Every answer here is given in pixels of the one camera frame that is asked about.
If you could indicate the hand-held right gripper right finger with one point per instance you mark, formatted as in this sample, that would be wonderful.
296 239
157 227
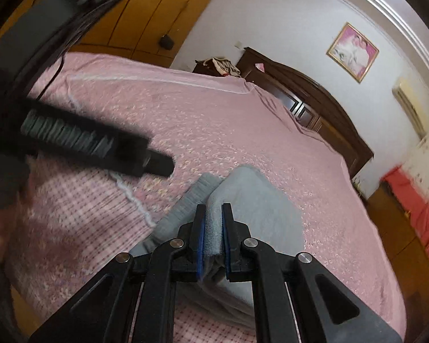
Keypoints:
228 257

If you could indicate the cream wall air conditioner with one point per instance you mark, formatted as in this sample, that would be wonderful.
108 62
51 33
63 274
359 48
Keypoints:
411 103

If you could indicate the small pink item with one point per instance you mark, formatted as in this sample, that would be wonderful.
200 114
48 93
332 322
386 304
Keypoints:
259 67

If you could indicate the cream floral curtain red hem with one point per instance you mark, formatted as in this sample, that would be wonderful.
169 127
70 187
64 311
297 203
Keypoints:
422 200

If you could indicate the grey pants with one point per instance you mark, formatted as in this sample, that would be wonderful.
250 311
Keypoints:
257 203

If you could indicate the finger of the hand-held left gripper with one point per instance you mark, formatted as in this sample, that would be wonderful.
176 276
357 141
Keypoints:
32 28

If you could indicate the dried plant stems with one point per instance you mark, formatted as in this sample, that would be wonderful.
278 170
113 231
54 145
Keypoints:
358 185

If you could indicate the pink floral bed sheet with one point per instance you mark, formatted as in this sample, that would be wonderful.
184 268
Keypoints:
236 125

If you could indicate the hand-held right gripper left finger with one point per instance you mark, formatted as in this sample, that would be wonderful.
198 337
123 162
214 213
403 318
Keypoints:
200 248

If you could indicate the dark wooden headboard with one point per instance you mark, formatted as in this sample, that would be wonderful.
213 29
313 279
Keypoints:
307 93

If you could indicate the framed wall picture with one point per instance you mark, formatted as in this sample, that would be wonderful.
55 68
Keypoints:
352 51

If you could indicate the pile of clothes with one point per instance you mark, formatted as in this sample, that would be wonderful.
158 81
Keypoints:
223 66

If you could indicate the small black object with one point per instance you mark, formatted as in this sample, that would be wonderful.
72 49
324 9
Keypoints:
166 41

